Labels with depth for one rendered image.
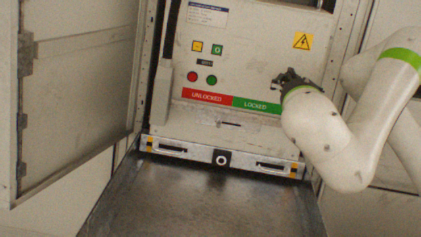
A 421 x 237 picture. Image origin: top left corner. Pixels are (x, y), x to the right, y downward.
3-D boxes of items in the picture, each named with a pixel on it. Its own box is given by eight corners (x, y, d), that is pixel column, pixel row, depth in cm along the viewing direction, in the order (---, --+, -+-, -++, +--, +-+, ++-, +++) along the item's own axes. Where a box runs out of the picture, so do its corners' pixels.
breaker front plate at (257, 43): (296, 166, 141) (335, 18, 124) (148, 139, 141) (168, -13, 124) (295, 164, 142) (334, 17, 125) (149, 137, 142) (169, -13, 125)
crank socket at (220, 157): (229, 168, 139) (231, 155, 137) (210, 165, 139) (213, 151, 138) (229, 165, 142) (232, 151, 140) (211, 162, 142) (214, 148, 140)
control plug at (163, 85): (164, 127, 128) (172, 70, 122) (148, 124, 128) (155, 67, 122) (168, 118, 135) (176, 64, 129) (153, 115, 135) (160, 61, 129)
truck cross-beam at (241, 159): (301, 180, 142) (305, 163, 140) (139, 150, 142) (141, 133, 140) (299, 172, 147) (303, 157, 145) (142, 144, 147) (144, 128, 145)
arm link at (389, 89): (362, 66, 108) (402, 50, 99) (388, 101, 111) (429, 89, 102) (298, 167, 89) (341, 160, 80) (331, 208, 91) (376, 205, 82)
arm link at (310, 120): (321, 89, 78) (271, 125, 81) (360, 141, 80) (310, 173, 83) (310, 70, 91) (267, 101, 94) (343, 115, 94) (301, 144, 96)
